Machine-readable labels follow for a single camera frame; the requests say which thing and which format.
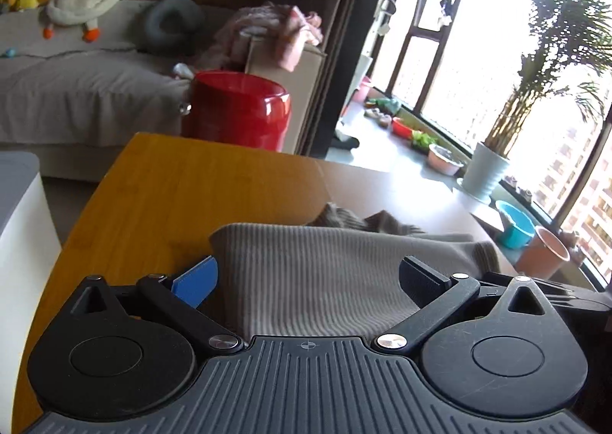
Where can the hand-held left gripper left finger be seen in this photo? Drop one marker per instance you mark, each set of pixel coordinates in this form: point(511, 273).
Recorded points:
point(196, 281)

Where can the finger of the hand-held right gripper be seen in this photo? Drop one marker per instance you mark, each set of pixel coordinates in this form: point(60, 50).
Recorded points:
point(573, 300)

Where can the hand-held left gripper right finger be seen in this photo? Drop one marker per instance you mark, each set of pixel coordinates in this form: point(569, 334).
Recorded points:
point(425, 278)

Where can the grey striped knit garment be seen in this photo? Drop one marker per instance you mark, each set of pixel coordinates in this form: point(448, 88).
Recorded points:
point(311, 271)

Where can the salmon pink bucket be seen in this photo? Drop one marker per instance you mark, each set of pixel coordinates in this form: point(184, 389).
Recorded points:
point(540, 257)

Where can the blue plastic basin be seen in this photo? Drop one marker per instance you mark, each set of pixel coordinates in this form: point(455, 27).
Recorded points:
point(519, 231)

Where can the pink bowl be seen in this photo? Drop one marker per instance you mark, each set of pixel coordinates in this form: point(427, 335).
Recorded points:
point(442, 166)

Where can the potted palm in white pot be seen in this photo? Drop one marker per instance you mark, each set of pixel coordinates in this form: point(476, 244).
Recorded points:
point(487, 171)

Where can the green toy lettuce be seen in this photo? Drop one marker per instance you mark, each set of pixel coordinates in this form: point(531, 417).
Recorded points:
point(424, 141)

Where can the red toy container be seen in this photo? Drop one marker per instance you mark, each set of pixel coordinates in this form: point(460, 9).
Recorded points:
point(401, 129)

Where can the dark cloth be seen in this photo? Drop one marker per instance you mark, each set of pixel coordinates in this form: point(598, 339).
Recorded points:
point(349, 142)

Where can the red plastic stool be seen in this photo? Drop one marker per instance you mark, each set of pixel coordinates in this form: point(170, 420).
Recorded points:
point(234, 109)

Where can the white marble side table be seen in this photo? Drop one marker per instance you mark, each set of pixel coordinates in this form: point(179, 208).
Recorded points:
point(24, 243)

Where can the green toy pile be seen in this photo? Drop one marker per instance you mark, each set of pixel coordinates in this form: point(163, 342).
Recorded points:
point(385, 105)

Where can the pink cup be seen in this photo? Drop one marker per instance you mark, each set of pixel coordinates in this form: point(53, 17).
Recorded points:
point(364, 91)

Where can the small silver item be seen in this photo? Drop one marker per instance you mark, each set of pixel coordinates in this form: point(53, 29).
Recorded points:
point(183, 70)

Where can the grey covered sofa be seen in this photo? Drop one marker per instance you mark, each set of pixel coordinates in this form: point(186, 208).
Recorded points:
point(71, 94)

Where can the grey neck pillow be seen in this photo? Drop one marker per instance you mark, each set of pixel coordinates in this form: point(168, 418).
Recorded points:
point(153, 25)

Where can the pink patterned blanket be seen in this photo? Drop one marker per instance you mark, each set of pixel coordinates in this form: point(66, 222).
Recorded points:
point(287, 32)

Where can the white hanger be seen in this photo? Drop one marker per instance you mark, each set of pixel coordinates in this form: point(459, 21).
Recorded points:
point(387, 8)

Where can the brown curtain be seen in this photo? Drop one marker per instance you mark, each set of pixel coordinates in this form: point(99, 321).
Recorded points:
point(334, 8)

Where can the small blue toy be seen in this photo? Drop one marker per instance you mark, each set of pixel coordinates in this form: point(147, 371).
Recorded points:
point(9, 52)

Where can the small yellow plush toy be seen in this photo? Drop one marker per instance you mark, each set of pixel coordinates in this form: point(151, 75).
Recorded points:
point(28, 2)

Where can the brown window frame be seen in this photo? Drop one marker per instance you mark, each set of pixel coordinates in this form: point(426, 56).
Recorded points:
point(430, 30)

